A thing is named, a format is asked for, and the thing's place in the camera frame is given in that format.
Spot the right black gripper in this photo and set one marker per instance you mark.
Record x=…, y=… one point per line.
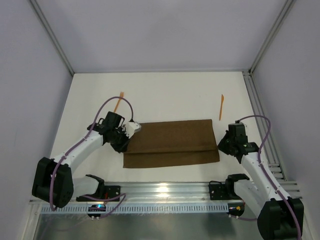
x=225, y=146

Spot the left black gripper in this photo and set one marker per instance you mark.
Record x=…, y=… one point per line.
x=122, y=143

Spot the brown cloth napkin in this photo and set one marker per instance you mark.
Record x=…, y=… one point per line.
x=172, y=144

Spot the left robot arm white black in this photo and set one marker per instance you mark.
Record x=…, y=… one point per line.
x=54, y=182

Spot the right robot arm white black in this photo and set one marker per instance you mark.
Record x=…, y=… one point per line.
x=278, y=215

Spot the orange plastic fork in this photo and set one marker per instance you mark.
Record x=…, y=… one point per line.
x=121, y=95

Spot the orange plastic knife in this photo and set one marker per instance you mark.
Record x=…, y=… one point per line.
x=221, y=107

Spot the right small controller board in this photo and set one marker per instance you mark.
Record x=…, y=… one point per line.
x=236, y=211

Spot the small controller board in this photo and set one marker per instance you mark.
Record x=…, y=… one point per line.
x=96, y=211
x=236, y=211

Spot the left small controller board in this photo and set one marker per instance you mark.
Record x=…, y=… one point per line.
x=96, y=211

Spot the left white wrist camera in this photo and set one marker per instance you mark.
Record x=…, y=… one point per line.
x=131, y=128

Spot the aluminium right side rail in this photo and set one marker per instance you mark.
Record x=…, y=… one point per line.
x=269, y=148

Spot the aluminium rail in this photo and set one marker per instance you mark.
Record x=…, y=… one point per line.
x=269, y=148
x=162, y=191

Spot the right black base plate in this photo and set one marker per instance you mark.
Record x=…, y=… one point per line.
x=222, y=191

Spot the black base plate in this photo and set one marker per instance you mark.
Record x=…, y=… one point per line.
x=222, y=191
x=107, y=192

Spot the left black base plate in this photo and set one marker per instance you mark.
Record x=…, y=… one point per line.
x=107, y=192

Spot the aluminium front rail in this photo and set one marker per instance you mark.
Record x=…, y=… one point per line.
x=162, y=191

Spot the slotted grey cable duct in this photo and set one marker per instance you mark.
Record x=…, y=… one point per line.
x=144, y=208

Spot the left aluminium corner post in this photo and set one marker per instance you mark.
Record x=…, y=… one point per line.
x=51, y=35

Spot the aluminium corner post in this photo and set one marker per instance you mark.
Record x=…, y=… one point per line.
x=272, y=33
x=51, y=35

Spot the right aluminium corner post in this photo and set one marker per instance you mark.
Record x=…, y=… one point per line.
x=272, y=33

